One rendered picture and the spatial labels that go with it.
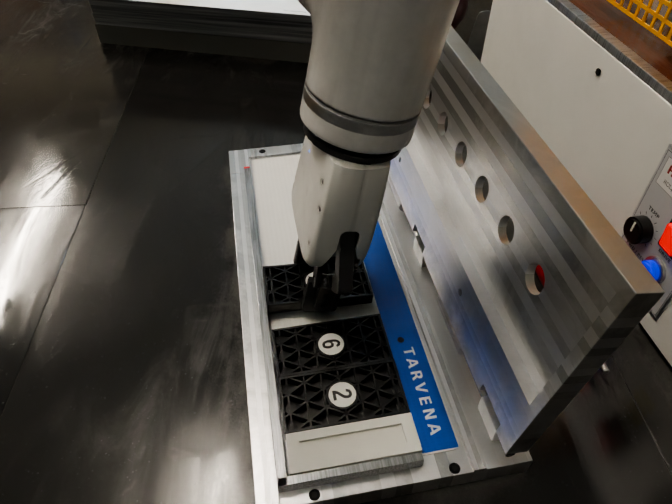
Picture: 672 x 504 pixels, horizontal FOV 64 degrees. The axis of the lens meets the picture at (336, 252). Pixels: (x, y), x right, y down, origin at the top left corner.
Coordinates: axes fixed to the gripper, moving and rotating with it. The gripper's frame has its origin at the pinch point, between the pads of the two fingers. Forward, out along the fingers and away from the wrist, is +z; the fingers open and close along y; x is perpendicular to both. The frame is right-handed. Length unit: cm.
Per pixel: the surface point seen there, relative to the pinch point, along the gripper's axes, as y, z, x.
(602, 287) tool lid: 16.7, -16.6, 10.8
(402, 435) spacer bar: 16.1, 0.7, 4.1
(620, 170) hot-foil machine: -1.8, -12.3, 27.3
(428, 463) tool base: 18.1, 1.5, 5.9
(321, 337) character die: 6.3, 1.5, -0.3
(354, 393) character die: 12.1, 1.1, 1.3
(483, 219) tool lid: 4.1, -10.7, 11.1
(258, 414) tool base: 12.0, 3.7, -6.0
